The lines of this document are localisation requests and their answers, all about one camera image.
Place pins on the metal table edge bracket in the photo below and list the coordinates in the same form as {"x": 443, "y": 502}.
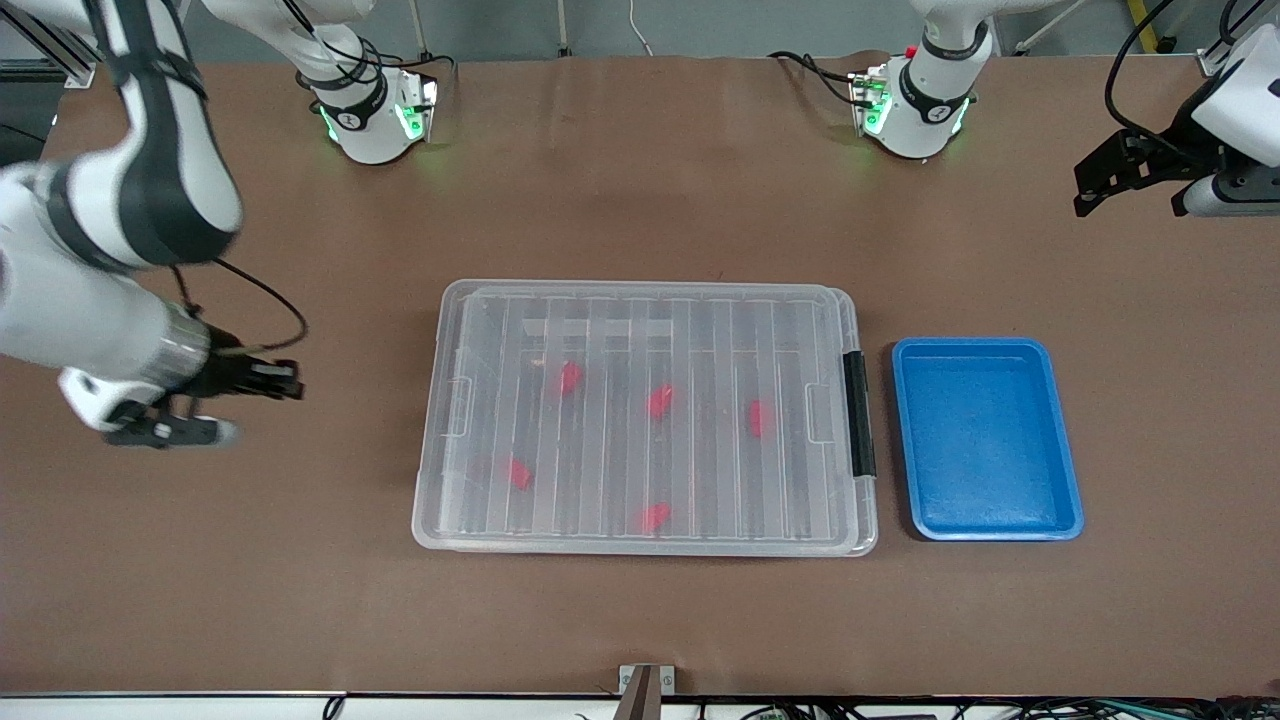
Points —
{"x": 645, "y": 685}

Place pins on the aluminium frame profile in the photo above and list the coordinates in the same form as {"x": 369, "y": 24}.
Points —
{"x": 1215, "y": 60}
{"x": 50, "y": 55}

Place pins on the clear plastic storage box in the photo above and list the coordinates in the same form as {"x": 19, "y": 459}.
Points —
{"x": 866, "y": 520}

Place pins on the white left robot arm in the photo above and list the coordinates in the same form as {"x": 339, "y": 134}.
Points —
{"x": 925, "y": 95}

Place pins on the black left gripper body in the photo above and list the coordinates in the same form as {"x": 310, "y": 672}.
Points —
{"x": 1172, "y": 152}

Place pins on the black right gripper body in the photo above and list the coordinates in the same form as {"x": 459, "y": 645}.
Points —
{"x": 226, "y": 375}

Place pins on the blue plastic tray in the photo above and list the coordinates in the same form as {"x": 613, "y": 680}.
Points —
{"x": 985, "y": 450}

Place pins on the red block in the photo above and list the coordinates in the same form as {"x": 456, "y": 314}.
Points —
{"x": 659, "y": 401}
{"x": 759, "y": 418}
{"x": 654, "y": 517}
{"x": 569, "y": 377}
{"x": 519, "y": 474}

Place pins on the white table edge rail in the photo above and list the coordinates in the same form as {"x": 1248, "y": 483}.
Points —
{"x": 200, "y": 708}

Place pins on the clear ribbed plastic lid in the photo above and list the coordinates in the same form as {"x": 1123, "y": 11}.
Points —
{"x": 620, "y": 330}

